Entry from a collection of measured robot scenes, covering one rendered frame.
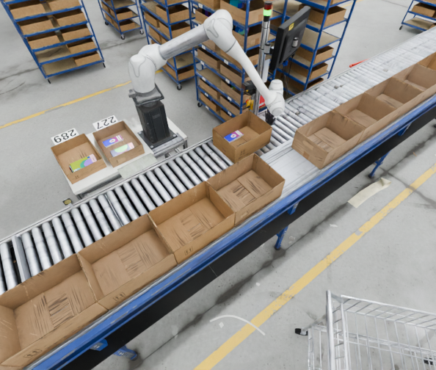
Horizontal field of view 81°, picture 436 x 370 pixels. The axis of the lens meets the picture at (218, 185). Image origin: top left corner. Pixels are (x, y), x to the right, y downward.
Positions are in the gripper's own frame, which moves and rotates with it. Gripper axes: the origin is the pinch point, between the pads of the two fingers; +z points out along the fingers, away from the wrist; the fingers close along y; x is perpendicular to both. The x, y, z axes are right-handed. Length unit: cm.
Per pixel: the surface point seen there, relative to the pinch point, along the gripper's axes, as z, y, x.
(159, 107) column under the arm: -20, 51, 71
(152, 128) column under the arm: -6, 51, 81
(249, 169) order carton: -4, -29, 45
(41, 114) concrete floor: 86, 286, 161
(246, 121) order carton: 5.3, 21.6, 4.9
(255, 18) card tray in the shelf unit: -51, 74, -42
